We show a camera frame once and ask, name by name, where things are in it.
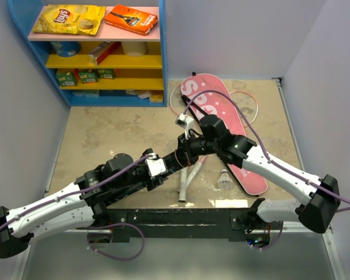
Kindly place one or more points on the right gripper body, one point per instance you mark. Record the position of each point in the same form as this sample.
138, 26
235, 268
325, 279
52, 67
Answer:
193, 148

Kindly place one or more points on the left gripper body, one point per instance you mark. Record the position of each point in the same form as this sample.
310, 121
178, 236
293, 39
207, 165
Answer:
139, 174

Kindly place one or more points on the black shuttlecock tube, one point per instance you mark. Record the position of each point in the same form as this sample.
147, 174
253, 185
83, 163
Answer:
117, 189

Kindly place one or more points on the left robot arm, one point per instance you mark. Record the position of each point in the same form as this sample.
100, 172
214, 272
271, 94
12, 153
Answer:
82, 203

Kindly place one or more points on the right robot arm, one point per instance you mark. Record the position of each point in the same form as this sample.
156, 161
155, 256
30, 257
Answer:
315, 199

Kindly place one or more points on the pink badminton racket right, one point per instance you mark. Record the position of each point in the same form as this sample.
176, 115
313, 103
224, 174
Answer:
248, 108

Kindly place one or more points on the pink racket cover bag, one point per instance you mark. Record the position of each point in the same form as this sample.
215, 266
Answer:
212, 103

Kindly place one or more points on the yellow sponge bottom shelf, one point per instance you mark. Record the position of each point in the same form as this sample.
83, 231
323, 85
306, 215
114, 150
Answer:
156, 96

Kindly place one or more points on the crumpled white wrapper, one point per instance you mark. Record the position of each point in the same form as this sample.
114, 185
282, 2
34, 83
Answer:
142, 94

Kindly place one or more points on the green carton right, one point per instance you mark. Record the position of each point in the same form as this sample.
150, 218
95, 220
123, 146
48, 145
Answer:
105, 73

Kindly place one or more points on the green carton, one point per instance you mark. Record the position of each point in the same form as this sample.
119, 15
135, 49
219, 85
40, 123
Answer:
66, 79
88, 76
105, 73

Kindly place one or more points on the blue shelf unit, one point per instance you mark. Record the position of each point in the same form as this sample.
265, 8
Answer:
148, 72

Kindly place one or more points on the green carton middle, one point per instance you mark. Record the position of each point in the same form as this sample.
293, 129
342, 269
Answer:
88, 76

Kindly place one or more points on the cream paper cup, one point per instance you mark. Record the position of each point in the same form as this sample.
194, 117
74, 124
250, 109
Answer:
134, 48

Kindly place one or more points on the green carton left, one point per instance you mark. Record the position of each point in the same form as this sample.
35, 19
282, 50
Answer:
66, 79

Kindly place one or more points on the red foil snack box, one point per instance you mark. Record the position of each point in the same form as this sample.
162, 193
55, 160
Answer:
102, 51

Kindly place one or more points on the orange razor box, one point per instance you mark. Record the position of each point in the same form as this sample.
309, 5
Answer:
131, 19

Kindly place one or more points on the blue snack canister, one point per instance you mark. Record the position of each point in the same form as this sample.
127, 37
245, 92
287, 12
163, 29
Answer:
66, 48

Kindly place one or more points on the yellow Lays chips bag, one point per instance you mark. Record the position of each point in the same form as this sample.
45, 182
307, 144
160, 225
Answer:
70, 19

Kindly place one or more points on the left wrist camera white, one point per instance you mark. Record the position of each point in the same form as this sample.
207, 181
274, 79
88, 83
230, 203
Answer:
156, 165

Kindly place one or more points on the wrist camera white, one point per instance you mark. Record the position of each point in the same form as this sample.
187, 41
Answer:
156, 165
186, 122

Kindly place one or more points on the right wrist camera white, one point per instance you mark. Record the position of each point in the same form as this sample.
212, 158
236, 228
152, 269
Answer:
186, 122

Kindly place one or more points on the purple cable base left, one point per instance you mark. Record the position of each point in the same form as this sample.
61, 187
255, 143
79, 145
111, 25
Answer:
110, 227

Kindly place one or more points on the purple cable base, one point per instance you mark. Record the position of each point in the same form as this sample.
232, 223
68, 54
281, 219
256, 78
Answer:
110, 227
266, 241

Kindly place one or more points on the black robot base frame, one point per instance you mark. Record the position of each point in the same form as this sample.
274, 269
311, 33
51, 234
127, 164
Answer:
233, 224

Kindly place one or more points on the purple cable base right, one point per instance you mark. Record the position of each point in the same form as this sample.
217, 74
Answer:
266, 241

